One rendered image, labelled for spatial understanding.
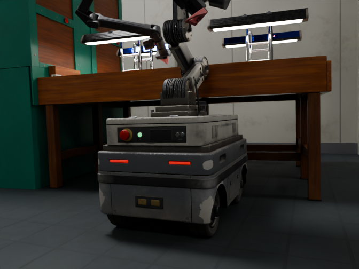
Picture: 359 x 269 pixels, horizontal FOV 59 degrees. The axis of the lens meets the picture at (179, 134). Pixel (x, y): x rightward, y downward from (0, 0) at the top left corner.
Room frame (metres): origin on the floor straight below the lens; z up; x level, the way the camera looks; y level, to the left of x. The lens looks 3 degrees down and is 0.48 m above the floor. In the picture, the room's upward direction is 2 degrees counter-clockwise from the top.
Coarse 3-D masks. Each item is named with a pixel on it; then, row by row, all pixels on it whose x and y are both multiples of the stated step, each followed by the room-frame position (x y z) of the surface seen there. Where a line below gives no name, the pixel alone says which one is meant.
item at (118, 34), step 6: (84, 36) 2.43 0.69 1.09; (90, 36) 2.41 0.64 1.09; (96, 36) 2.39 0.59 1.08; (102, 36) 2.37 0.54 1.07; (108, 36) 2.35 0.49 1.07; (114, 36) 2.33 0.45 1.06; (120, 36) 2.32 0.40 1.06; (126, 36) 2.30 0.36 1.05; (132, 36) 2.29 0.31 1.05; (138, 36) 2.28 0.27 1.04; (144, 36) 2.27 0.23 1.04; (84, 42) 2.41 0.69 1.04; (90, 42) 2.40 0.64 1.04
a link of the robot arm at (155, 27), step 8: (88, 24) 1.87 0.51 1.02; (96, 24) 1.87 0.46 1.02; (104, 24) 1.91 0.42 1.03; (112, 24) 1.91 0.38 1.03; (120, 24) 1.91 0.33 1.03; (128, 24) 1.91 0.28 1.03; (136, 24) 1.93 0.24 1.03; (144, 24) 1.95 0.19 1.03; (152, 24) 1.96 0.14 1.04; (136, 32) 1.94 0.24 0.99; (144, 32) 1.93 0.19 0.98; (152, 32) 1.93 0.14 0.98; (160, 32) 1.96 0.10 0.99
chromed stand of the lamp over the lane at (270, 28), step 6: (270, 12) 2.03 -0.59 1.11; (246, 30) 2.24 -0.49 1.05; (270, 30) 2.19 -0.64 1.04; (246, 36) 2.24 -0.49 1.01; (270, 36) 2.19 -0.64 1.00; (246, 42) 2.24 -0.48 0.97; (258, 42) 2.22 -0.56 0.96; (264, 42) 2.21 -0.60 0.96; (270, 42) 2.19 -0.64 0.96; (246, 48) 2.24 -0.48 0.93; (270, 48) 2.19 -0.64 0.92; (246, 54) 2.24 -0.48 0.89; (270, 54) 2.19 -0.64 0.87; (246, 60) 2.24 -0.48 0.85; (252, 60) 2.23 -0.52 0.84; (258, 60) 2.22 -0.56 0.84
